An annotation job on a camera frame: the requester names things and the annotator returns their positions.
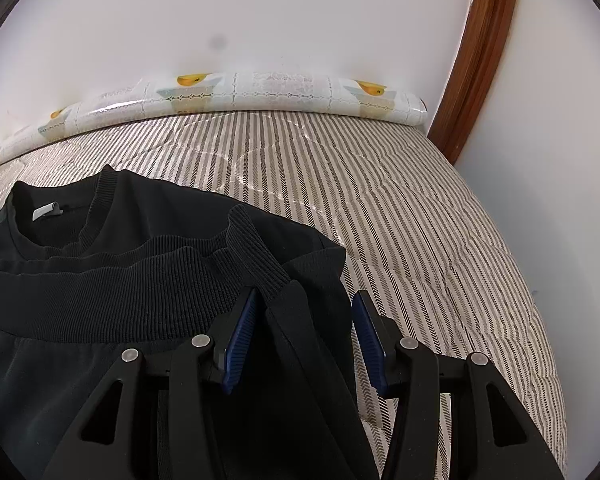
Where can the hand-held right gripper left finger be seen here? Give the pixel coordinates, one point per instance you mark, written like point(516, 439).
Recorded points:
point(237, 345)

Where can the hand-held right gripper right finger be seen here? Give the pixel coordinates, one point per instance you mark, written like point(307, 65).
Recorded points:
point(367, 340)

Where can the black sweatshirt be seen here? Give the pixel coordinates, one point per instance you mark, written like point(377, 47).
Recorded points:
point(130, 285)

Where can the striped quilted mat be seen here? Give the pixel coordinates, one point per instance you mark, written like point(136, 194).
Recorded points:
point(405, 220)

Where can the rolled fruit print tablecloth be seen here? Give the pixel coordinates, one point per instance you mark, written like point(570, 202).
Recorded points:
point(280, 90)

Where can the brown wooden door frame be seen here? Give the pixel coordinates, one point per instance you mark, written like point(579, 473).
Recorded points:
point(480, 60)

